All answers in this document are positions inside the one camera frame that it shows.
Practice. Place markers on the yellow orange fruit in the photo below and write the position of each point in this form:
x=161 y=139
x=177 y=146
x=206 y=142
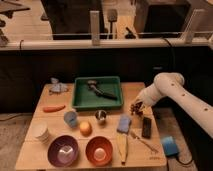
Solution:
x=85 y=128

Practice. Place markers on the yellow banana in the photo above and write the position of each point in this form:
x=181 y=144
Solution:
x=122 y=143

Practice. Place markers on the black rectangular block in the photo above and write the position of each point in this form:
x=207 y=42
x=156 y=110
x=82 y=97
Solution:
x=146 y=128

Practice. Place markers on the light blue cup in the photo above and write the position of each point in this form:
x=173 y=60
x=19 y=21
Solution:
x=70 y=118

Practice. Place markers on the white metal rail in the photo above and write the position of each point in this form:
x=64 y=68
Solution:
x=105 y=44

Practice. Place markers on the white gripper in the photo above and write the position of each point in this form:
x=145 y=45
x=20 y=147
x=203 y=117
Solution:
x=141 y=98

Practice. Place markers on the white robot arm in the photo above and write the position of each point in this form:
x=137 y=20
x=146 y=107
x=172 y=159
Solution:
x=171 y=85

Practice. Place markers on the blue sponge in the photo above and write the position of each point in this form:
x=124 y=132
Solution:
x=124 y=124

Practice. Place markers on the green plastic tray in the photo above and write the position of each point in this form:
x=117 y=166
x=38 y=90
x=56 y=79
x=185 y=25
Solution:
x=93 y=93

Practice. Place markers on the small metal cup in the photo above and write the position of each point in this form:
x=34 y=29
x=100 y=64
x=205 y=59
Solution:
x=101 y=116

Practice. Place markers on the dark tool in tray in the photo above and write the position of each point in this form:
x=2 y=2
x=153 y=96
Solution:
x=92 y=85

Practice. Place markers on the dark grape bunch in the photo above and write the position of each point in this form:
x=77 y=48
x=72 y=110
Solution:
x=137 y=109

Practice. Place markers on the white paper cup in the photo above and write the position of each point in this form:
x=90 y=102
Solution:
x=41 y=132

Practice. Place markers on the orange bowl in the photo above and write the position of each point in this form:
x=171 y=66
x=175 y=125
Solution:
x=99 y=151

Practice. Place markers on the wooden fork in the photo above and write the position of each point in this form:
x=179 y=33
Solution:
x=135 y=136

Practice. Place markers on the blue crumpled cloth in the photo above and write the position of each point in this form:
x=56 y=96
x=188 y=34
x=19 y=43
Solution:
x=57 y=86

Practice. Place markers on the purple bowl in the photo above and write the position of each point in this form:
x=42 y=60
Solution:
x=63 y=151

